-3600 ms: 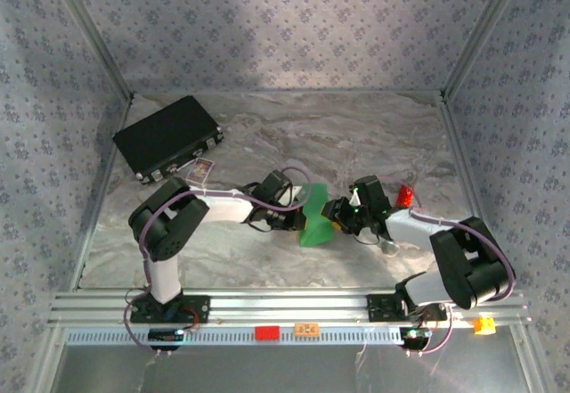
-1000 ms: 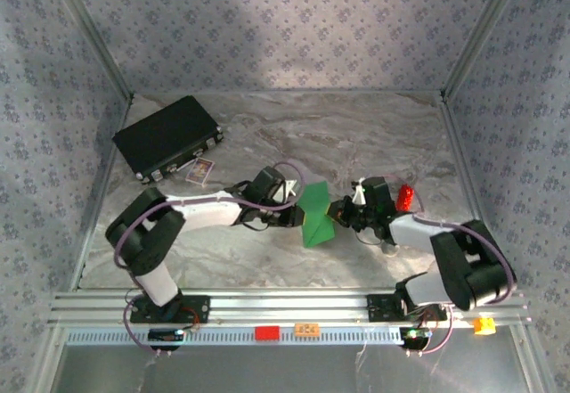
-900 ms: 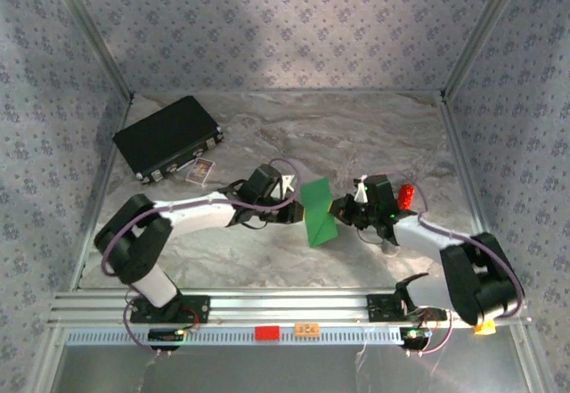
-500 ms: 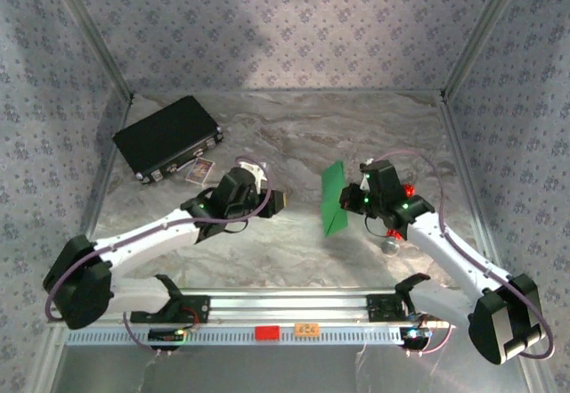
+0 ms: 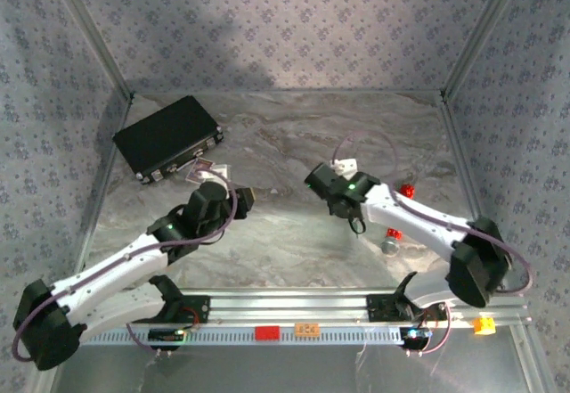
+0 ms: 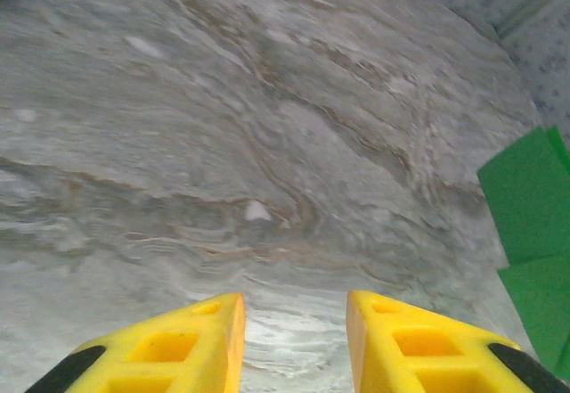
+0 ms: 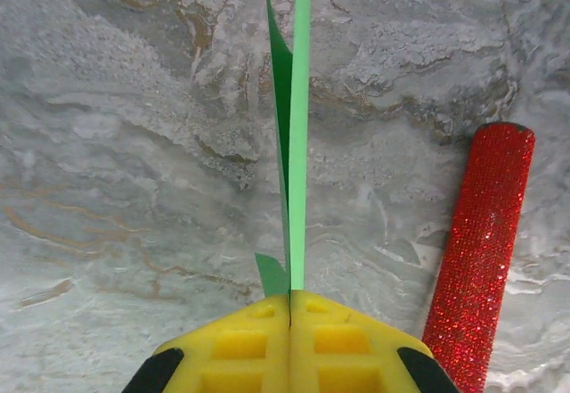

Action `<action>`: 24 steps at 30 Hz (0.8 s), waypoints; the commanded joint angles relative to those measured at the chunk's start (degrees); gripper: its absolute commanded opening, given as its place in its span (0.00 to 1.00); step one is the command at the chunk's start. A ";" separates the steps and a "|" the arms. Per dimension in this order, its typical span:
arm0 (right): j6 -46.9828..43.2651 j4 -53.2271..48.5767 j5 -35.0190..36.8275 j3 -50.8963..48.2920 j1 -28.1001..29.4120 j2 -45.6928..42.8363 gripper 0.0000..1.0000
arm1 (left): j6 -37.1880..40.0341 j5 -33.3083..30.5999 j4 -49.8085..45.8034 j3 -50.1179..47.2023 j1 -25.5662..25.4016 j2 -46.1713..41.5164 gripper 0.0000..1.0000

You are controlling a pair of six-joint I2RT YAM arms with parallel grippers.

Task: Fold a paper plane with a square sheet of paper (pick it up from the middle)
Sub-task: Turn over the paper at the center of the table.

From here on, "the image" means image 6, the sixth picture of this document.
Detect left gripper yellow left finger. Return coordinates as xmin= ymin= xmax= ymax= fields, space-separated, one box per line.
xmin=26 ymin=292 xmax=247 ymax=393

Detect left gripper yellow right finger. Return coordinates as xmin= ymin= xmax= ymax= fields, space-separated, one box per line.
xmin=346 ymin=290 xmax=570 ymax=393

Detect green paper sheet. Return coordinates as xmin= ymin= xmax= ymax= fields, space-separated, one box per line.
xmin=476 ymin=125 xmax=570 ymax=370

